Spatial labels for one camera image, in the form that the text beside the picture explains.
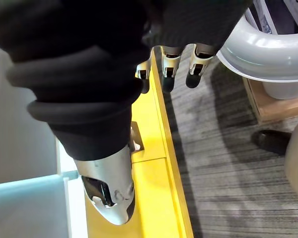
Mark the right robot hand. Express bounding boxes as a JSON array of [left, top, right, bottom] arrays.
[[0, 0, 253, 226]]

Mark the translucent white plastic panel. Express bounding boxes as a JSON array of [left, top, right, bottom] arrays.
[[0, 174, 73, 238]]

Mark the white plastic bucket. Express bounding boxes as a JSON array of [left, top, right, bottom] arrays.
[[216, 7, 298, 100]]

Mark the cardboard box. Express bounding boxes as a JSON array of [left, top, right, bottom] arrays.
[[242, 76, 298, 125]]

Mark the robot dark foot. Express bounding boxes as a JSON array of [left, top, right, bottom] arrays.
[[251, 129, 293, 156]]

